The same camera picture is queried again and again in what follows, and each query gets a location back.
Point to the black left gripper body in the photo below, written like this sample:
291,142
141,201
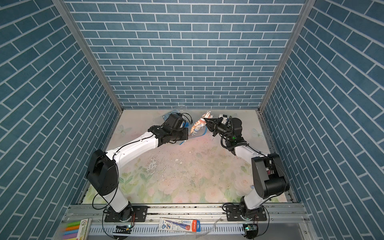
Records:
179,135

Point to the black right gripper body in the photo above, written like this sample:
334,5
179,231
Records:
222,131

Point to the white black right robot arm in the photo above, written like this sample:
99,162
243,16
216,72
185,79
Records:
268,174

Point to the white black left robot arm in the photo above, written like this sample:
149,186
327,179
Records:
105,167

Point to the red blue toothbrush package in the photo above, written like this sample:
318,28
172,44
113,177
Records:
179,225

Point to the coloured marker pack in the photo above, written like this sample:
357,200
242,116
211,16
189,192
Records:
78,230

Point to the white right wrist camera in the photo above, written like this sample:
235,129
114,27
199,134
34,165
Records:
223,116

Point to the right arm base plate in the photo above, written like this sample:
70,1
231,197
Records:
239,212

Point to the aluminium mounting rail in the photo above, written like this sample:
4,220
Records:
206,213

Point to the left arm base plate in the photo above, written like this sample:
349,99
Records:
126,213

